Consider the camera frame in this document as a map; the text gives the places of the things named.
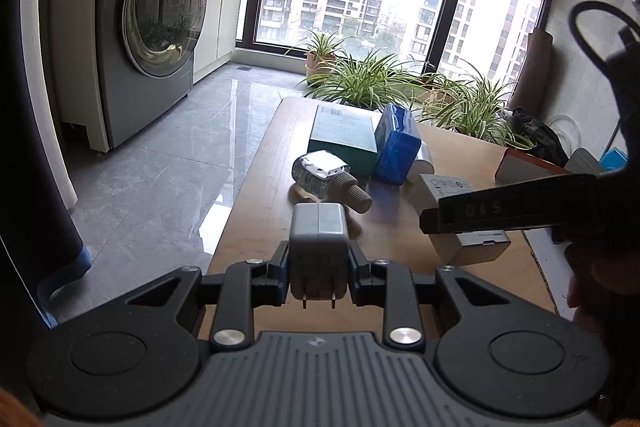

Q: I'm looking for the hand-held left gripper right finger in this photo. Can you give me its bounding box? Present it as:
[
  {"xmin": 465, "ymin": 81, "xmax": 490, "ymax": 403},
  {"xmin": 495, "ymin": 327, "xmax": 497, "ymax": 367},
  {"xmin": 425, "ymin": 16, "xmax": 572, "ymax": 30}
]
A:
[{"xmin": 347, "ymin": 239, "xmax": 523, "ymax": 353}]

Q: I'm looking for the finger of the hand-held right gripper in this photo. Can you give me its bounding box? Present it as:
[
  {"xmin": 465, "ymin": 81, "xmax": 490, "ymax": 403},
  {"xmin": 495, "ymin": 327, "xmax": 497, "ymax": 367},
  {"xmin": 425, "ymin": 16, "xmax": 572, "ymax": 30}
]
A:
[{"xmin": 419, "ymin": 174, "xmax": 601, "ymax": 238}]

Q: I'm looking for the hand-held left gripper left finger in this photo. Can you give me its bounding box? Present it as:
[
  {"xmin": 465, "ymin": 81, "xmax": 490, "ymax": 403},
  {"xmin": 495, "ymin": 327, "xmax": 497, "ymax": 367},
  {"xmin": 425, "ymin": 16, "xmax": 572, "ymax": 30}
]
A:
[{"xmin": 125, "ymin": 239, "xmax": 293, "ymax": 353}]

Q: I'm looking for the small white plug-in socket adapter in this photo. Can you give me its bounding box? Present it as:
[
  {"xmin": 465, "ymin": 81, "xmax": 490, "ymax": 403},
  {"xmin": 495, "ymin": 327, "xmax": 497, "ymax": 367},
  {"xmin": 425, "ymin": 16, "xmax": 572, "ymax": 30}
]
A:
[{"xmin": 288, "ymin": 203, "xmax": 352, "ymax": 310}]

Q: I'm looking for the large white plug-in lamp socket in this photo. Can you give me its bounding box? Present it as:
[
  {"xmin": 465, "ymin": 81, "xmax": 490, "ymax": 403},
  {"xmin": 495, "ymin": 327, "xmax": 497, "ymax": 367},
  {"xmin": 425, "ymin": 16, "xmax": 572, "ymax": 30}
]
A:
[{"xmin": 406, "ymin": 141, "xmax": 437, "ymax": 186}]

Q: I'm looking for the blue cardboard box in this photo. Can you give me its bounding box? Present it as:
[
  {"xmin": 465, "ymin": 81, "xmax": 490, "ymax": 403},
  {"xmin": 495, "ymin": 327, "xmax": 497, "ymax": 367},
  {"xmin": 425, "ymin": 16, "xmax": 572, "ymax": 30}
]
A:
[{"xmin": 374, "ymin": 103, "xmax": 422, "ymax": 186}]

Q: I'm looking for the teal cardboard box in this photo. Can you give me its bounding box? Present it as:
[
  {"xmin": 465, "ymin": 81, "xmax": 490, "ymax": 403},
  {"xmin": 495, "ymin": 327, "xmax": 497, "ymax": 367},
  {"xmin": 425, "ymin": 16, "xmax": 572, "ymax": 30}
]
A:
[{"xmin": 307, "ymin": 104, "xmax": 379, "ymax": 178}]

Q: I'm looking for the person's right hand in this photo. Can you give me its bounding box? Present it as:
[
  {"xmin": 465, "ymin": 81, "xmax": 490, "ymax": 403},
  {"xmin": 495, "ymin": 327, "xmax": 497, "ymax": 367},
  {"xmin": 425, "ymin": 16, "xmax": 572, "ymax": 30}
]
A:
[{"xmin": 567, "ymin": 246, "xmax": 640, "ymax": 323}]

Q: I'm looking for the white fan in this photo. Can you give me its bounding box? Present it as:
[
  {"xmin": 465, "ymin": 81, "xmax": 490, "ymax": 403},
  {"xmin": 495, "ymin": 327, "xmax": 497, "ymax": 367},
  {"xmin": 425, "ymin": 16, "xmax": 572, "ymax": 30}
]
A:
[{"xmin": 547, "ymin": 114, "xmax": 583, "ymax": 152}]

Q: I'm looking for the black bag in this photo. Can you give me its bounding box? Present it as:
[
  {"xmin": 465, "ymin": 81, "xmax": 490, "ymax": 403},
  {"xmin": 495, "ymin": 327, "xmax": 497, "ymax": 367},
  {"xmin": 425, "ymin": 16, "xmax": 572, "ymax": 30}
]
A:
[{"xmin": 505, "ymin": 107, "xmax": 571, "ymax": 168}]

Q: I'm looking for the spider plant in pot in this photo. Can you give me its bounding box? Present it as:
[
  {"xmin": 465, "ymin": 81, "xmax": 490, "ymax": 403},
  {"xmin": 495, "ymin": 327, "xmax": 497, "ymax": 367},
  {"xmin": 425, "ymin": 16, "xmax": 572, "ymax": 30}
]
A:
[
  {"xmin": 302, "ymin": 49, "xmax": 426, "ymax": 110},
  {"xmin": 425, "ymin": 62, "xmax": 536, "ymax": 152},
  {"xmin": 285, "ymin": 29, "xmax": 358, "ymax": 88},
  {"xmin": 415, "ymin": 72, "xmax": 466, "ymax": 128}
]

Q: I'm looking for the brown rolled mat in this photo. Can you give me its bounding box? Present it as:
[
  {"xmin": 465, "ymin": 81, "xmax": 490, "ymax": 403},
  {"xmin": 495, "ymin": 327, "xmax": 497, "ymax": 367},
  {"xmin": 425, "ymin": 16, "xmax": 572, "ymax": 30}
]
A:
[{"xmin": 510, "ymin": 29, "xmax": 553, "ymax": 112}]

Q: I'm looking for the white cabinet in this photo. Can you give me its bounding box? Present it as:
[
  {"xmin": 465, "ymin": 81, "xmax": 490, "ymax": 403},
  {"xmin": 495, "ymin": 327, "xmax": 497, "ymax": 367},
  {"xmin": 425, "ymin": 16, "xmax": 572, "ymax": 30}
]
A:
[{"xmin": 50, "ymin": 0, "xmax": 256, "ymax": 155}]

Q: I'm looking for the silver front-load washing machine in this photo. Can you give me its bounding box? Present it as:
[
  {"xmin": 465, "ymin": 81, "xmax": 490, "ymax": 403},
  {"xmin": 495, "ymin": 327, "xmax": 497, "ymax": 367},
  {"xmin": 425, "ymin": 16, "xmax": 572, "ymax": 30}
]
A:
[{"xmin": 95, "ymin": 0, "xmax": 210, "ymax": 152}]

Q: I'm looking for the black cable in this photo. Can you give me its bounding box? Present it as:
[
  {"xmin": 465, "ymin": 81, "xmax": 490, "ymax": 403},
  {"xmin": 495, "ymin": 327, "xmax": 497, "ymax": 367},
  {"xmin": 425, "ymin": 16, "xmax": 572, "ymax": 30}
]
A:
[{"xmin": 569, "ymin": 0, "xmax": 632, "ymax": 75}]

